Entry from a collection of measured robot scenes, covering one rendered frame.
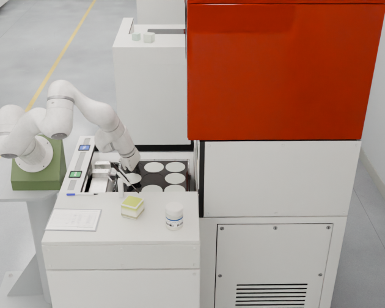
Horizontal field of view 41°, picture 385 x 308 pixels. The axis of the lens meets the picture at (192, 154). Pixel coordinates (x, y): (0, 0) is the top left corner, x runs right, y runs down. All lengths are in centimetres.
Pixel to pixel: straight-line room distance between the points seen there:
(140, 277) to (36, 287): 119
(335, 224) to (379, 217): 150
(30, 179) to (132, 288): 81
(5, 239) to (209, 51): 226
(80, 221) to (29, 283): 112
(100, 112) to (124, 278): 69
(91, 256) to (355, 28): 136
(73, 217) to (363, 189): 268
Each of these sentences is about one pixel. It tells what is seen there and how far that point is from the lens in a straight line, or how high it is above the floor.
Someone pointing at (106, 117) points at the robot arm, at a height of 140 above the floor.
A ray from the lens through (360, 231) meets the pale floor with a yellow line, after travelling 384.
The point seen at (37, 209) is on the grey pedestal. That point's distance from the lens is 278.
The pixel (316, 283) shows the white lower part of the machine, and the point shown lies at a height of 40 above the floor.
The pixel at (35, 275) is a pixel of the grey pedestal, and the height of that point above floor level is 17.
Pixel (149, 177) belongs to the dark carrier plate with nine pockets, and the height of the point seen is 90.
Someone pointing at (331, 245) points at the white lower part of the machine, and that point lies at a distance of 261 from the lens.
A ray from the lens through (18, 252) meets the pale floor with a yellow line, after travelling 366.
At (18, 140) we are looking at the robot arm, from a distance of 224.
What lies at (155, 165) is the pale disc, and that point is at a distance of 265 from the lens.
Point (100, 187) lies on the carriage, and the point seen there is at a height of 88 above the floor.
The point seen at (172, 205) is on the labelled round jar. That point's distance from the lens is 207.
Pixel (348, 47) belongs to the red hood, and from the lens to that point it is 213.
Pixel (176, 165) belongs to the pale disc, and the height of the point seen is 90.
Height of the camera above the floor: 226
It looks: 30 degrees down
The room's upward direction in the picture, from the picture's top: straight up
